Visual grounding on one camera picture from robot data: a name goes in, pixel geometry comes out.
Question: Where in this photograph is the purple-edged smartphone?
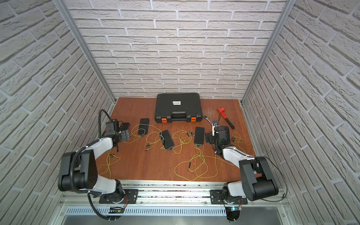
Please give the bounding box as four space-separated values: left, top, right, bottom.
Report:
120 122 130 131

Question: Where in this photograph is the grey-edged large smartphone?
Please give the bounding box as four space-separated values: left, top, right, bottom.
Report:
194 127 205 145

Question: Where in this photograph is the black smartphone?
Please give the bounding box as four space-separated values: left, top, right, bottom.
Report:
138 118 150 137

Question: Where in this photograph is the blue-edged smartphone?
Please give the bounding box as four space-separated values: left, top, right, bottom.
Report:
160 130 174 150

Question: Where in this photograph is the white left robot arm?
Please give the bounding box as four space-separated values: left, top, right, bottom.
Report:
58 130 130 202

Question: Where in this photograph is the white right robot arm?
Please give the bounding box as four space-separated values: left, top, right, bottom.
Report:
205 133 279 204

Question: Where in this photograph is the grey metal wrench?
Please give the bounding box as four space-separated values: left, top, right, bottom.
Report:
203 115 214 126

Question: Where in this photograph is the red and black tool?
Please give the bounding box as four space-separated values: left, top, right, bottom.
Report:
217 107 235 129

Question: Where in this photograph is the black plastic tool case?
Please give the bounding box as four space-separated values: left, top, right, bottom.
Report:
155 92 203 123

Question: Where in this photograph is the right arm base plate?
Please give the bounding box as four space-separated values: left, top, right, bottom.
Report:
210 189 248 205

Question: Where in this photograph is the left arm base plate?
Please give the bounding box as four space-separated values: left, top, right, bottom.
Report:
99 189 139 204

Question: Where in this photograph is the aluminium rail frame front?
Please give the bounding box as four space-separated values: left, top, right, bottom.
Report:
59 180 290 207

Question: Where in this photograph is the aluminium corner post left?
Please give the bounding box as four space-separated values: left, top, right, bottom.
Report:
54 0 117 104

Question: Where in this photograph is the aluminium corner post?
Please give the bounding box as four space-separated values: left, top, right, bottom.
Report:
54 0 117 104
240 0 296 105

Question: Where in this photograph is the aluminium corner post right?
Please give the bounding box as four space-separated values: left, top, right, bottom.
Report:
240 0 296 105

